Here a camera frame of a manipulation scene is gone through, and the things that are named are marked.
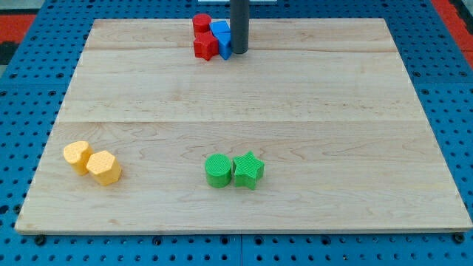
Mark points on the blue cube block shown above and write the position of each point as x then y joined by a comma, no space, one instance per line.
219,27

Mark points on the light wooden board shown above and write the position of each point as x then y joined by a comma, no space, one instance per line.
326,104

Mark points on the red star block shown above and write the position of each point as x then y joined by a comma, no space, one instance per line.
206,46

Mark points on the yellow hexagon block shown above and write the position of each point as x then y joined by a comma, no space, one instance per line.
104,168

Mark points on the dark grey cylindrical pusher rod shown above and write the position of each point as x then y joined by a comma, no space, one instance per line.
239,21

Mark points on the yellow heart block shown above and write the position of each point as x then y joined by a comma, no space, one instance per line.
77,154

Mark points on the green cylinder block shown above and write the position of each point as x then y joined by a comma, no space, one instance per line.
218,170

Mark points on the red cylinder block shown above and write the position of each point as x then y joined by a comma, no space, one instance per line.
201,24

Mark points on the green star block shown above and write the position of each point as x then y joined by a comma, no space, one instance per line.
247,170

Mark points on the blue triangular block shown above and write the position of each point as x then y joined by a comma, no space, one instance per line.
224,41

